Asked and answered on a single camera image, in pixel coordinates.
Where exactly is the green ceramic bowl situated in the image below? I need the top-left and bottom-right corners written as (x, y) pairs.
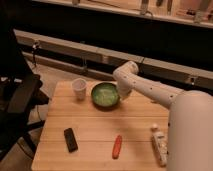
top-left (91, 82), bottom-right (120, 108)

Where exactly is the wooden table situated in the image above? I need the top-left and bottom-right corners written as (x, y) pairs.
top-left (32, 81), bottom-right (168, 171)

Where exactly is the black rectangular block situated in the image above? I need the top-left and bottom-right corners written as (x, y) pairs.
top-left (64, 128), bottom-right (78, 152)

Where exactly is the black chair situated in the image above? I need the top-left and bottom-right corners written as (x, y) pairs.
top-left (0, 27), bottom-right (49, 161)

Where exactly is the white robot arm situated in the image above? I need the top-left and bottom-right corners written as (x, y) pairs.
top-left (113, 61), bottom-right (213, 171)

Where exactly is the white paper cup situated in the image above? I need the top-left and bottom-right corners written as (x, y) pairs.
top-left (72, 78), bottom-right (87, 100)

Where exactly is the orange carrot toy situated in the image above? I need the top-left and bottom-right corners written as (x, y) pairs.
top-left (112, 135), bottom-right (122, 159)

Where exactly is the white squeeze tube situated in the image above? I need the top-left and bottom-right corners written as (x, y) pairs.
top-left (151, 124), bottom-right (167, 167)

